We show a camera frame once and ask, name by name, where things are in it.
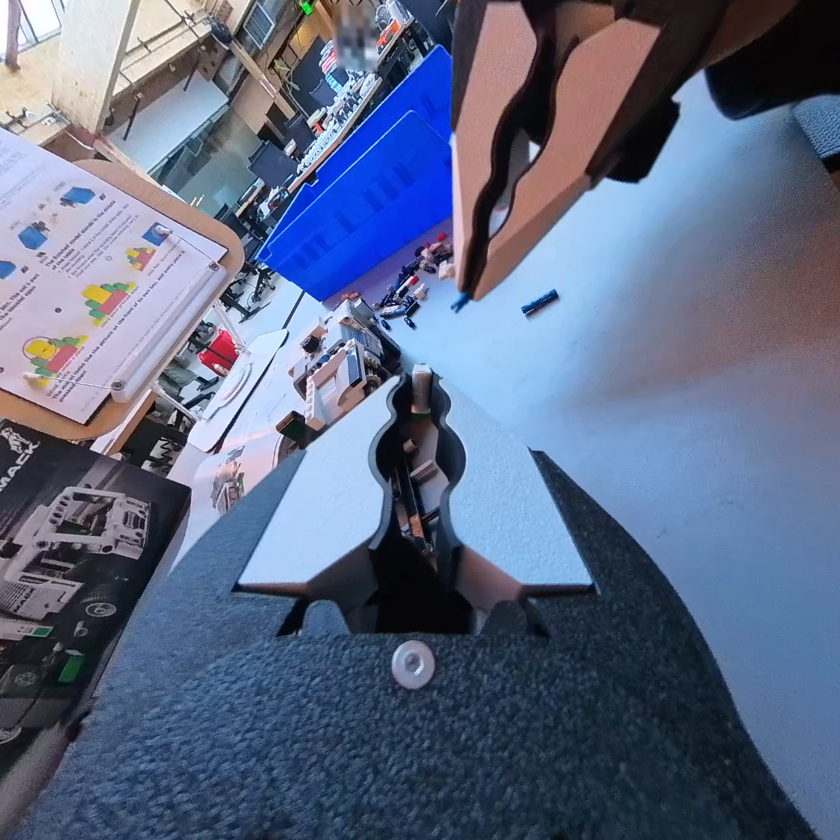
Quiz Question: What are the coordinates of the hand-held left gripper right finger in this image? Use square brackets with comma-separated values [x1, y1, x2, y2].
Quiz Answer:
[428, 373, 596, 632]

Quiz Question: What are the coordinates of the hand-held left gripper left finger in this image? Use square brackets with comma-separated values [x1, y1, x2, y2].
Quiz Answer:
[235, 374, 411, 632]

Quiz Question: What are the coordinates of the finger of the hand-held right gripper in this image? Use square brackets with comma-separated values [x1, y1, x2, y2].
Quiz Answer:
[451, 0, 580, 294]
[468, 0, 783, 303]

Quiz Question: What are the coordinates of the white lego truck model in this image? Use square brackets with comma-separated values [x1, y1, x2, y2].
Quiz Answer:
[274, 294, 403, 460]

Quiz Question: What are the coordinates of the white lego beam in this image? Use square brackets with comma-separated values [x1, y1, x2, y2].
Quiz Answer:
[392, 364, 452, 567]

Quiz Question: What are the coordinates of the lego instruction booklet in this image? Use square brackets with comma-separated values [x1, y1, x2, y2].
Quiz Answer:
[194, 430, 284, 529]

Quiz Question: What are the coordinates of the pile of small lego pieces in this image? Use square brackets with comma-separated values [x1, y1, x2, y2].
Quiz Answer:
[375, 231, 458, 330]

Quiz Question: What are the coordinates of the dark lego set box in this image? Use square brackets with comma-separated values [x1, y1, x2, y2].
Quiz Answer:
[0, 419, 193, 750]

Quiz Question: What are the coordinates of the person's right hand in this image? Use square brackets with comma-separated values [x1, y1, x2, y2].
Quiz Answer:
[704, 0, 840, 123]

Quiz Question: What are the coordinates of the white shaped card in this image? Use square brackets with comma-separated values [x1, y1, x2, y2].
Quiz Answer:
[186, 328, 290, 455]

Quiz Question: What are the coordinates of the blue plastic bin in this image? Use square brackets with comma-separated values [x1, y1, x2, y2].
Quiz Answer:
[256, 44, 455, 303]

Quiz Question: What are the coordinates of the grey mesh chair seat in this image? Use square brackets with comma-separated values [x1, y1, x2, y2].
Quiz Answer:
[793, 97, 840, 164]

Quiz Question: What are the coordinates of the red storage box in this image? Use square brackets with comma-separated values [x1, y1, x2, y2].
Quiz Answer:
[198, 329, 241, 376]

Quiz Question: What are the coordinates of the black computer monitor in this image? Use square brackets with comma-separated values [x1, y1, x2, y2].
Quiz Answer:
[248, 140, 298, 193]

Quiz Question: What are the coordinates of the white clip bar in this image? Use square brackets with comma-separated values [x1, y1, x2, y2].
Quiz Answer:
[109, 261, 225, 404]

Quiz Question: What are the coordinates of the instruction sheet on clipboard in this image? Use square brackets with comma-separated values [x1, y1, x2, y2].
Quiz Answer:
[0, 128, 246, 442]

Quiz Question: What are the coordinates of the printed instruction sheet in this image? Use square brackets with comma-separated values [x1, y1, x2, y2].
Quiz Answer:
[0, 129, 228, 425]

